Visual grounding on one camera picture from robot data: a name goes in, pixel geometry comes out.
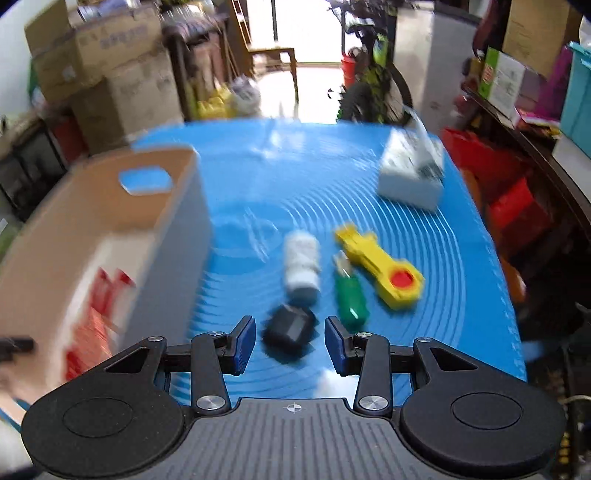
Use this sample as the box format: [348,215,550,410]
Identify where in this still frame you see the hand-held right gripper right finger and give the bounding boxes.
[324,316,478,414]

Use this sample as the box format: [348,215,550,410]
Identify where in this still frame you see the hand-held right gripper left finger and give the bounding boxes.
[99,315,257,415]

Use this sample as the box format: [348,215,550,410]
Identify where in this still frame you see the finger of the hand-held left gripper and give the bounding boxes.
[0,337,36,364]

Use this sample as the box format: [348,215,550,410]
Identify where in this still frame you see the black blocky object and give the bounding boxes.
[262,305,319,359]

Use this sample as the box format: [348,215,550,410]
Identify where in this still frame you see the green handled screwdriver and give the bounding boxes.
[333,251,370,328]

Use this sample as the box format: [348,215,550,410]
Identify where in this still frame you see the yellow toy launcher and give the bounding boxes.
[335,224,424,311]

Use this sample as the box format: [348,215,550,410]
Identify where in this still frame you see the white storage box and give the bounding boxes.
[0,147,215,402]

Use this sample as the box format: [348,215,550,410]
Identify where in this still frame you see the white plastic bottle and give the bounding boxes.
[283,232,321,304]

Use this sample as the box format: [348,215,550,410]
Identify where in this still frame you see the blue ribbed mat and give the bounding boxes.
[131,117,527,400]

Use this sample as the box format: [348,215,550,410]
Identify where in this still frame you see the black metal rack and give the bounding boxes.
[0,122,70,222]

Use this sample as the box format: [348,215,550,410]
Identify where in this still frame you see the white tissue pack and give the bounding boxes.
[378,108,446,212]

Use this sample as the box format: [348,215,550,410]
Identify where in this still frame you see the red bags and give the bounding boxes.
[441,127,552,261]

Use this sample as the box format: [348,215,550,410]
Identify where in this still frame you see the yellow bags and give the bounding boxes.
[196,88,232,119]

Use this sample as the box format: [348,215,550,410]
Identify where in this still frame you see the white plastic bag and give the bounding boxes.
[231,76,262,114]

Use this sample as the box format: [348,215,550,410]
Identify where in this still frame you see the large sealed cardboard carton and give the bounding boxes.
[71,51,185,155]

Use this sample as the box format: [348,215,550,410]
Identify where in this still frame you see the red bucket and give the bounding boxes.
[342,54,360,89]

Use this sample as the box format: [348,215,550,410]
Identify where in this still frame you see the green black bicycle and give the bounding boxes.
[327,0,414,125]

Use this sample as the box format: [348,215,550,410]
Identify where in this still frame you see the dark wooden shelf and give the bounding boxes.
[462,83,591,243]

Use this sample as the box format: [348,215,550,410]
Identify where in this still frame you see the wooden chair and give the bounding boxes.
[247,46,301,103]

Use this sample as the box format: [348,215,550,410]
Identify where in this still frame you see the white chest freezer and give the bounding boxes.
[394,9,483,136]

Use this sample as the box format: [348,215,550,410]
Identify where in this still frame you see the green white carton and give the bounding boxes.
[478,46,527,119]

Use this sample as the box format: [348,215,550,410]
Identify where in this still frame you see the open cardboard box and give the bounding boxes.
[25,0,163,100]

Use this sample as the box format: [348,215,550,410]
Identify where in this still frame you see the teal box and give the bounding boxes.
[558,41,591,147]

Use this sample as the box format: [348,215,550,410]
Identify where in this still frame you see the brown cardboard box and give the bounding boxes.
[502,0,583,78]

